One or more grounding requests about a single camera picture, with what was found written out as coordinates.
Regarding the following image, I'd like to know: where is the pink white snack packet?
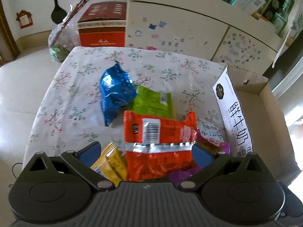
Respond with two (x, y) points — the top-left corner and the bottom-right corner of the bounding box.
(198, 120), (224, 147)

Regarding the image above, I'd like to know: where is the yellow snack packet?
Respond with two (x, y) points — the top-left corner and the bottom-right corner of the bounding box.
(90, 142), (127, 187)

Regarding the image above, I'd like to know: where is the purple snack packet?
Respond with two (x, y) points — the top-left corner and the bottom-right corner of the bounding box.
(168, 130), (230, 186)

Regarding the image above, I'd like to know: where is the orange red snack bag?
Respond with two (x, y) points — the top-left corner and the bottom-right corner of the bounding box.
(124, 111), (197, 181)

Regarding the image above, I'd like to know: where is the blue foil snack bag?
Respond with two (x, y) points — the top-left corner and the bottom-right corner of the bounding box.
(100, 61), (137, 127)

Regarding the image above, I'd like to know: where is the floral tablecloth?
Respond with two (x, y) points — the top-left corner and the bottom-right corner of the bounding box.
(23, 47), (227, 164)

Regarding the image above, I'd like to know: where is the open cardboard box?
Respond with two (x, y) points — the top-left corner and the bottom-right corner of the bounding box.
(213, 66), (300, 184)

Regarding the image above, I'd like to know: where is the green snack packet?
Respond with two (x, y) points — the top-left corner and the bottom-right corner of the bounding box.
(127, 85), (174, 119)

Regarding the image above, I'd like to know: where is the clear plastic bag with flowers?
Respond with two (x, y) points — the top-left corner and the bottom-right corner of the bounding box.
(48, 0), (90, 63)

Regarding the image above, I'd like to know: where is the red cardboard gift box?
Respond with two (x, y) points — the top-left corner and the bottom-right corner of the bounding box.
(77, 2), (127, 47)

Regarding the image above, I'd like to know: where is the cream cabinet with stickers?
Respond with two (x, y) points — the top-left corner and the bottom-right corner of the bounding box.
(125, 0), (286, 74)

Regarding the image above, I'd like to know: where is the green glass bottle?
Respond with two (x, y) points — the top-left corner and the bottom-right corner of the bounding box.
(272, 0), (293, 35)

